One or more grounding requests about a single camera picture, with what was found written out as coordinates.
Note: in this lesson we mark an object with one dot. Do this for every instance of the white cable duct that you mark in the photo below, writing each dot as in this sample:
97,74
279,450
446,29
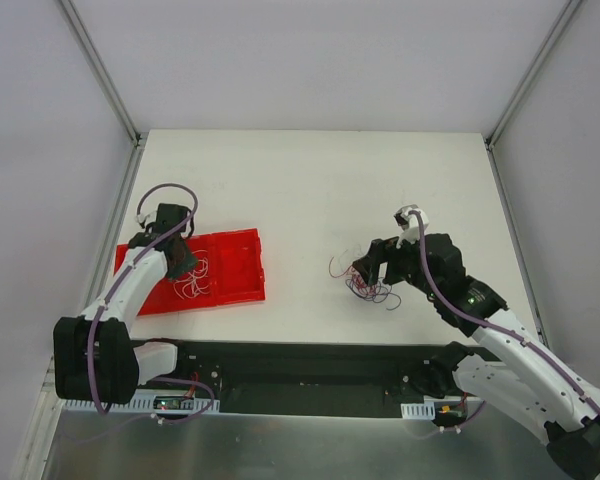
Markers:
434,409
167,405

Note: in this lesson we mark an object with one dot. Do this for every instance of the red plastic tray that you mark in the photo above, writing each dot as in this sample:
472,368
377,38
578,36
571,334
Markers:
229,271

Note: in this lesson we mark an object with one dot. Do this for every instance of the aluminium frame post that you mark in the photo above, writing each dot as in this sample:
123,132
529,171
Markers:
531,74
98,68

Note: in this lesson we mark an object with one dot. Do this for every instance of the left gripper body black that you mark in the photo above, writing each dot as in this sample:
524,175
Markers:
181,255

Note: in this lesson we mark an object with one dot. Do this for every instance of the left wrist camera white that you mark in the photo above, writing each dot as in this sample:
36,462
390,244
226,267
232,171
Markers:
141,219

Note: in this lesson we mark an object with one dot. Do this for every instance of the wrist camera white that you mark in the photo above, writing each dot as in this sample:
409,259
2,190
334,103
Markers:
141,219
411,219

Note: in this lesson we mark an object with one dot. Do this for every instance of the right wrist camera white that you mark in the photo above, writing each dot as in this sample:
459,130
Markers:
411,219

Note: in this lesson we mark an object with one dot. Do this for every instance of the right aluminium frame post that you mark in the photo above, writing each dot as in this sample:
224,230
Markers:
531,74

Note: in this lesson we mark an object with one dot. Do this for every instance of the right white cable duct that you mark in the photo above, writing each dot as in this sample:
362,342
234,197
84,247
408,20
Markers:
434,409

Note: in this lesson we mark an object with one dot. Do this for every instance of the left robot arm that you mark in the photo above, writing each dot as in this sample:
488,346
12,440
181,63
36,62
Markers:
94,356

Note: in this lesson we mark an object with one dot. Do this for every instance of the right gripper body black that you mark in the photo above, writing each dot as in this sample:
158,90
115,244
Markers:
387,257

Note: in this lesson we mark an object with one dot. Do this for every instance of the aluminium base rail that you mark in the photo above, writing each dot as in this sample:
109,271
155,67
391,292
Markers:
50,376

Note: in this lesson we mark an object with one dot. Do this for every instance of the left white cable duct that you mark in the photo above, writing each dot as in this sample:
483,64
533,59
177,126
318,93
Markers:
167,405

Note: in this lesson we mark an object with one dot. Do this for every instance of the left aluminium frame post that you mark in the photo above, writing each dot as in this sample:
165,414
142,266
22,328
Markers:
98,68

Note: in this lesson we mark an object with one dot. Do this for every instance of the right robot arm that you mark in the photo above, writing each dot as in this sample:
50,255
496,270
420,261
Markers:
530,384

